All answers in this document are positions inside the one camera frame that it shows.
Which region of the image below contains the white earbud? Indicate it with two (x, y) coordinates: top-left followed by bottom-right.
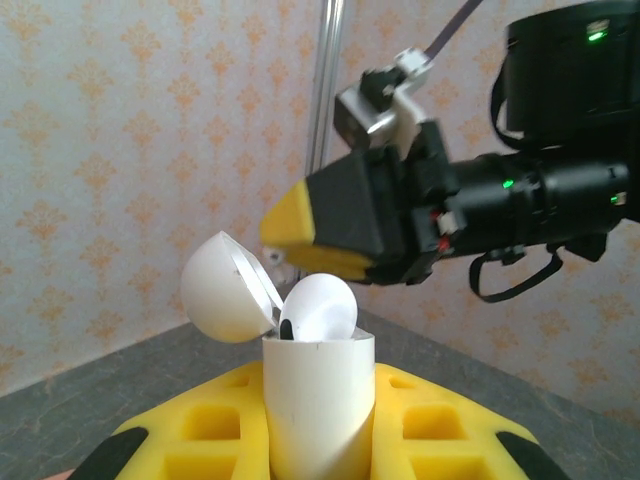
(264, 247), (292, 284)
(278, 272), (359, 342)

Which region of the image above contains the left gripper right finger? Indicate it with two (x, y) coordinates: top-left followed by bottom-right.
(372, 362), (571, 480)

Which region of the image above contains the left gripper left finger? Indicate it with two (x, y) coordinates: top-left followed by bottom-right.
(87, 362), (274, 480)

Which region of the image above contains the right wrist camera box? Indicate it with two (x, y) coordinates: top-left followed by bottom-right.
(333, 47), (436, 151)

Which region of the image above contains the white charging case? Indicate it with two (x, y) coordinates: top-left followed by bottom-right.
(179, 230), (377, 480)

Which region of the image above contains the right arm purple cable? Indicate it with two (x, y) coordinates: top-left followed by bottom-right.
(427, 0), (484, 56)

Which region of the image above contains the aluminium frame post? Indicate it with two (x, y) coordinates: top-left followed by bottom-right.
(305, 0), (347, 177)

